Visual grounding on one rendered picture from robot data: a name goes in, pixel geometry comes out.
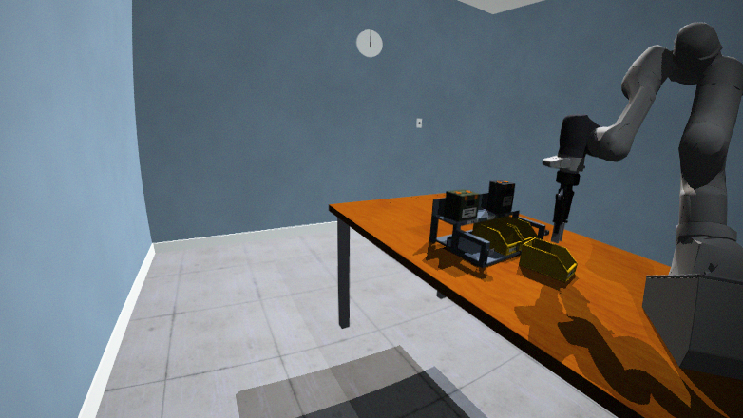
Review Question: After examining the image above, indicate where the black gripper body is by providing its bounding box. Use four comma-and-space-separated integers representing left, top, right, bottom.
556, 171, 581, 201

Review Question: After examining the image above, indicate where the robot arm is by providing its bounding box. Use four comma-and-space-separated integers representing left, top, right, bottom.
543, 23, 743, 282

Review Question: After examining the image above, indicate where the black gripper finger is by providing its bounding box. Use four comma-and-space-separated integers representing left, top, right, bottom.
560, 190, 574, 241
551, 188, 571, 243

